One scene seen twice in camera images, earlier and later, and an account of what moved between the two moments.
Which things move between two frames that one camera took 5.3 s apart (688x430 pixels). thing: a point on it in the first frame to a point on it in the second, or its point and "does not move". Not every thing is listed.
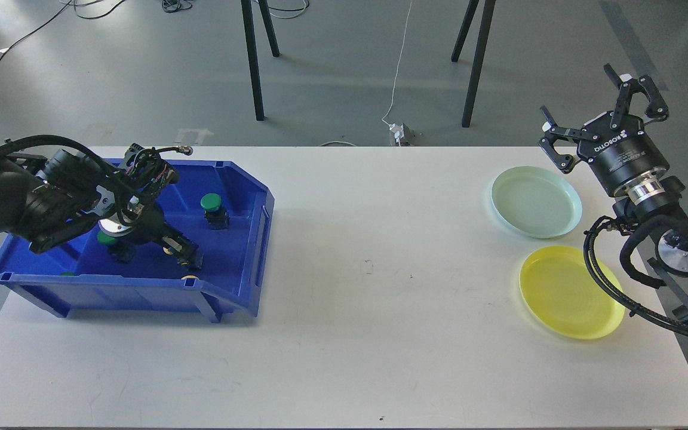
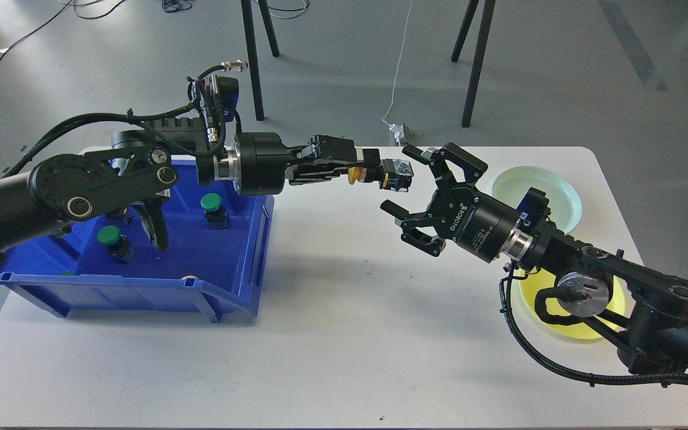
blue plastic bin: (223, 212) does not move
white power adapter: (398, 131) does not move
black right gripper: (623, 150) to (475, 221)
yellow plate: (562, 293) does not move
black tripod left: (247, 11) does not move
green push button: (119, 249) does not move
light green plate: (537, 201) does not move
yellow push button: (190, 258) to (393, 174)
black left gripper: (141, 223) to (261, 159)
